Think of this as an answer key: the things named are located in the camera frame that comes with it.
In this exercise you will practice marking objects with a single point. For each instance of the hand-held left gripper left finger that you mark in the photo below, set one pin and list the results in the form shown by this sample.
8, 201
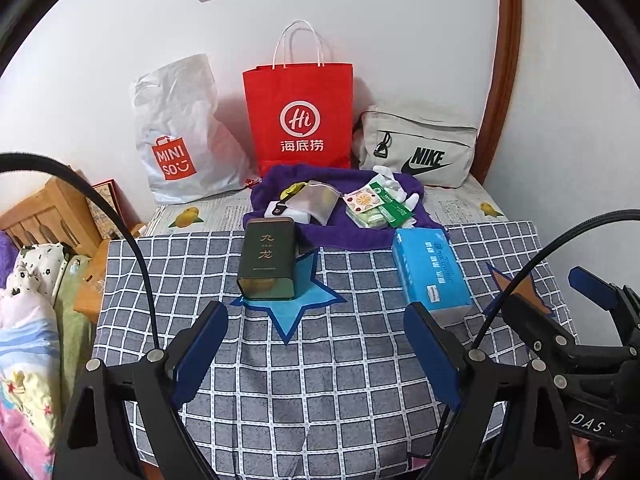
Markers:
200, 355

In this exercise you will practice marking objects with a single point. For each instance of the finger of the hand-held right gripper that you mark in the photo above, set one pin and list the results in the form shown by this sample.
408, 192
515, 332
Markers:
535, 325
595, 287

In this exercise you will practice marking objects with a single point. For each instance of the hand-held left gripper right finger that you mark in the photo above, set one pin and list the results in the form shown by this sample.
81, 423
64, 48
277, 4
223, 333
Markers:
432, 355

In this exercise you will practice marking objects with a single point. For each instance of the green packet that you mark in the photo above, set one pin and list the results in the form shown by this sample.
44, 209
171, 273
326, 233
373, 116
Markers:
396, 210

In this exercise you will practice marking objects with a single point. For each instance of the white box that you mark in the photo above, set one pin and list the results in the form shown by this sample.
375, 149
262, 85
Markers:
292, 216

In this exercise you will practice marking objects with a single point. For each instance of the fruit pattern card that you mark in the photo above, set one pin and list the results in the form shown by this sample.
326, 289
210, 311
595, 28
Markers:
362, 197

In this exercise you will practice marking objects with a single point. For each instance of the person's right hand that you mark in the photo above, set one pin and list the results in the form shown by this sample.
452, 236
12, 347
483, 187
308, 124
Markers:
595, 457

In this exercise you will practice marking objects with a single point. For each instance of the orange star sticker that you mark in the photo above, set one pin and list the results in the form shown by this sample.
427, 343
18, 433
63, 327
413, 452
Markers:
525, 287

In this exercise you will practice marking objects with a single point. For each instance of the grey checked tablecloth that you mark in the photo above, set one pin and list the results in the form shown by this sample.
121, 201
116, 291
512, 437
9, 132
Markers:
350, 385

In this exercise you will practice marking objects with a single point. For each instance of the blue tissue box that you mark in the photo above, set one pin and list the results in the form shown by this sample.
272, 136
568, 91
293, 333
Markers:
425, 265

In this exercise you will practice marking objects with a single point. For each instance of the blue star sticker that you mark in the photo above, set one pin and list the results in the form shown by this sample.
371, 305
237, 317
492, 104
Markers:
290, 320

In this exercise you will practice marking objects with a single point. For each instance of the dark green tea tin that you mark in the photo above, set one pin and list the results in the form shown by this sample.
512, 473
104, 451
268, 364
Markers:
265, 260

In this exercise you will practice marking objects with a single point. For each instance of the purple towel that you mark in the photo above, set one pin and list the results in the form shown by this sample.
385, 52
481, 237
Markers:
340, 232

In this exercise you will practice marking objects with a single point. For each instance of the floral bedding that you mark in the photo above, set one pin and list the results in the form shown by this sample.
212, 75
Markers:
25, 335

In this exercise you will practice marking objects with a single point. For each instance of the red framed picture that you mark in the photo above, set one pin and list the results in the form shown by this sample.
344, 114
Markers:
105, 205

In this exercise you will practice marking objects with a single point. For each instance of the wooden headboard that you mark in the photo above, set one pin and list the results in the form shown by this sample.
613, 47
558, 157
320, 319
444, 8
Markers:
45, 215

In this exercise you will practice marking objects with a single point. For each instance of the grey canvas bag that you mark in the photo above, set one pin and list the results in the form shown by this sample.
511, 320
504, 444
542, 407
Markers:
425, 130

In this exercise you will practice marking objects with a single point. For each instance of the white plastic shopping bag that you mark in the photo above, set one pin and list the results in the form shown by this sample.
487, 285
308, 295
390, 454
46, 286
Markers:
185, 105

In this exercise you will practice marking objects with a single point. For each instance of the red paper bag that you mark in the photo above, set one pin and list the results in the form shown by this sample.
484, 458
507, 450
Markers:
300, 90

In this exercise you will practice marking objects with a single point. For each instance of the brown wooden door frame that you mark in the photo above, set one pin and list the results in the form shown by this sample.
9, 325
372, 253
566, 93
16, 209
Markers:
502, 75

